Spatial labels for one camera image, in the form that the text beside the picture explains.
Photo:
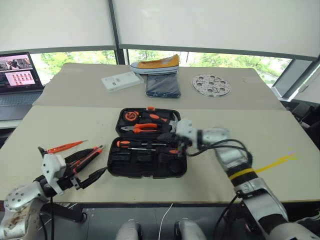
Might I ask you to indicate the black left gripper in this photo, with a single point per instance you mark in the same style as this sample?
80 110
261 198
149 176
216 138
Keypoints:
66 184

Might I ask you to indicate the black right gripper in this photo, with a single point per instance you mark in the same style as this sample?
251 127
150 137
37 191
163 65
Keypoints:
183 147

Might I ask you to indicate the orange voltage tester pen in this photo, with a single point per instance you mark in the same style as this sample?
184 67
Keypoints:
62 147

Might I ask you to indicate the black plastic tool case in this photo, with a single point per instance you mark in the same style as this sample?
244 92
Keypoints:
147 172

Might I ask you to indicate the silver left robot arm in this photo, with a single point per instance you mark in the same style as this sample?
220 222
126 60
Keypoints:
17 200

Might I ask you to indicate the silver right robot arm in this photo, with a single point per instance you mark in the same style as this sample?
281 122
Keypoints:
250 192

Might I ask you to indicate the orange black tape measure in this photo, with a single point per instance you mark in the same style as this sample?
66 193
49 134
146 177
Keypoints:
130 116

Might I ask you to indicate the dark blue folded pouch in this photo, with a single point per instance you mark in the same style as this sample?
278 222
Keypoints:
162 86

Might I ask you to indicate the round perforated metal plate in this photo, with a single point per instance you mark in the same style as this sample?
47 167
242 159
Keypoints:
211 85

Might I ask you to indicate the grey rounded shape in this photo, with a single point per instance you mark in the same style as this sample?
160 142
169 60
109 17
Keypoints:
188 230
128 231

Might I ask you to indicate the yellow canvas shoe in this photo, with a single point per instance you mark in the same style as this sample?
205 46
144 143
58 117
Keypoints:
155 65

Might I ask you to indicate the white flat box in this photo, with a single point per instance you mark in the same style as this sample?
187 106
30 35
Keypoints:
121 81

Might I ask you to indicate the grey open laptop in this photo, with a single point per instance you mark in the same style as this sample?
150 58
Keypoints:
17 100

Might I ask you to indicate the white roller blind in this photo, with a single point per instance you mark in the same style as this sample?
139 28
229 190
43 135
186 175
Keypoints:
55 22
215 22

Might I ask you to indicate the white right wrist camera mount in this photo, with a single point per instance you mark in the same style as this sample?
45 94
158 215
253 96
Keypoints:
185 128

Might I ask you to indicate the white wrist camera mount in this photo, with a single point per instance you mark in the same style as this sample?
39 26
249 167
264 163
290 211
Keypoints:
185 128
51 167

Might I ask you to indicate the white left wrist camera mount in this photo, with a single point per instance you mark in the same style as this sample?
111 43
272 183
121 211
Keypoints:
51 167

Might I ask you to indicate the black table clamp bracket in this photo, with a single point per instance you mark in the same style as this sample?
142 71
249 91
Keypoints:
65 212

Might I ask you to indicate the grey window post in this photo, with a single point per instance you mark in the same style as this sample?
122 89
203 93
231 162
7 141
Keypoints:
117 30

